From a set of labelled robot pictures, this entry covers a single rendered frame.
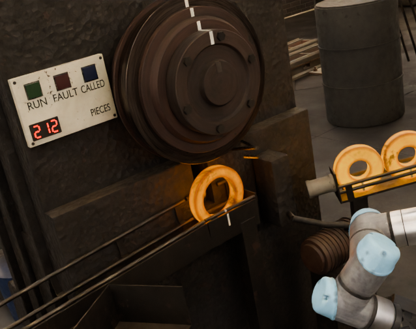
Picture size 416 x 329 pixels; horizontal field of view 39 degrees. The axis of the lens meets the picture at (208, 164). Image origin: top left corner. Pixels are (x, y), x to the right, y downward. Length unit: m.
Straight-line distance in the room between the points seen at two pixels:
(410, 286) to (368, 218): 1.38
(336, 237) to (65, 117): 0.93
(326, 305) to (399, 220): 0.23
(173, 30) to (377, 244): 0.77
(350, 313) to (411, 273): 1.53
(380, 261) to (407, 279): 1.55
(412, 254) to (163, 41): 1.70
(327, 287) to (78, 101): 0.83
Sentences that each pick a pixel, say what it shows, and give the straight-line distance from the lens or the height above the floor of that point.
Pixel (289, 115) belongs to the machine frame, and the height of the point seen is 0.87.
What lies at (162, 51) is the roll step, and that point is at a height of 1.23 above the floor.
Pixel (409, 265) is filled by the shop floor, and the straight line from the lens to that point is 2.78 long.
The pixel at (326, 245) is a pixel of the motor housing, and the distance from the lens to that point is 1.92.
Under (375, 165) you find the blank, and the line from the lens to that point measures 1.96.
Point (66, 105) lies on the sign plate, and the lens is 1.62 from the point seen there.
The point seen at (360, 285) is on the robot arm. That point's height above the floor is 0.83.
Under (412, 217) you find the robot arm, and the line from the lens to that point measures 1.26.
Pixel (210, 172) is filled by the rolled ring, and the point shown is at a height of 0.84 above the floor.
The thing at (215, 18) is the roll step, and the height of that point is 1.27.
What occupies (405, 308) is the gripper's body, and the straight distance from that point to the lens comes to 1.29.
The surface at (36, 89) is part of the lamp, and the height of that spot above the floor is 1.20.
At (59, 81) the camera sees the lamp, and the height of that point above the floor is 1.20.
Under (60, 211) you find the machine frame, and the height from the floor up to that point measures 0.87.
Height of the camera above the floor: 1.48
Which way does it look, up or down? 21 degrees down
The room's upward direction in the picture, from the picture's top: 11 degrees counter-clockwise
